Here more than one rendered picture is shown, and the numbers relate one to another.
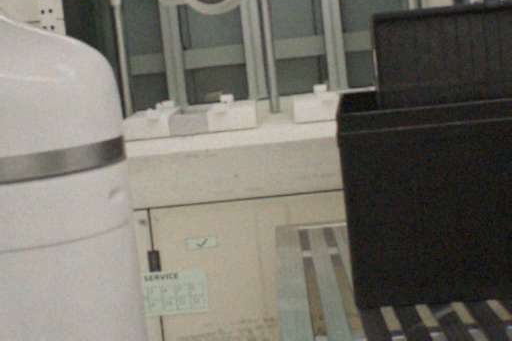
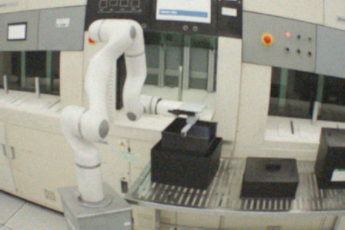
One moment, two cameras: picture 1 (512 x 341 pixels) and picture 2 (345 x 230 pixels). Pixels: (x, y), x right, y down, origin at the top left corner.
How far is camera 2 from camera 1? 120 cm
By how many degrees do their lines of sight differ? 16
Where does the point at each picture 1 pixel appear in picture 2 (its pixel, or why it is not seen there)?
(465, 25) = (179, 138)
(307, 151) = not seen: hidden behind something
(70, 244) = (91, 176)
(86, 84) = (94, 158)
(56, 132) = (89, 164)
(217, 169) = (145, 133)
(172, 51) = (161, 70)
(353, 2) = not seen: hidden behind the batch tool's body
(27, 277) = (85, 178)
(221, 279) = (143, 157)
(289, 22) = (199, 66)
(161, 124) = not seen: hidden behind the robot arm
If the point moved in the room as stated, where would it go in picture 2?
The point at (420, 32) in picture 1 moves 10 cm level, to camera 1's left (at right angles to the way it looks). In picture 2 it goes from (169, 137) to (147, 135)
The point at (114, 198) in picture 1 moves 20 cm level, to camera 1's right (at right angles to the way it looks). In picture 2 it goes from (97, 171) to (144, 178)
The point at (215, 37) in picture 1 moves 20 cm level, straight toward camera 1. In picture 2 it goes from (175, 66) to (171, 72)
